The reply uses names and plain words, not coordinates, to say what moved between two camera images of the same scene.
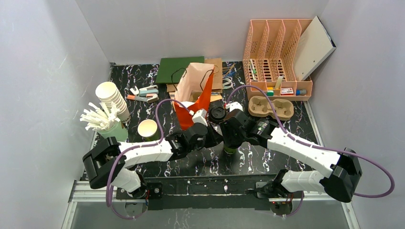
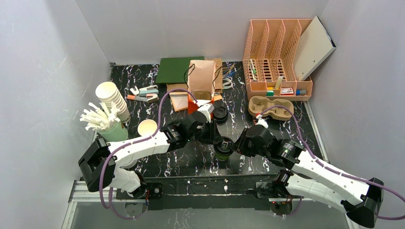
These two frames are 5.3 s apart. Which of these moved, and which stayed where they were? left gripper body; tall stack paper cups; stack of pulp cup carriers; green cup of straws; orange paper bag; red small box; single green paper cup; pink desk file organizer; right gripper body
Moved: orange paper bag; right gripper body; single green paper cup
Stayed: green cup of straws; pink desk file organizer; tall stack paper cups; stack of pulp cup carriers; left gripper body; red small box
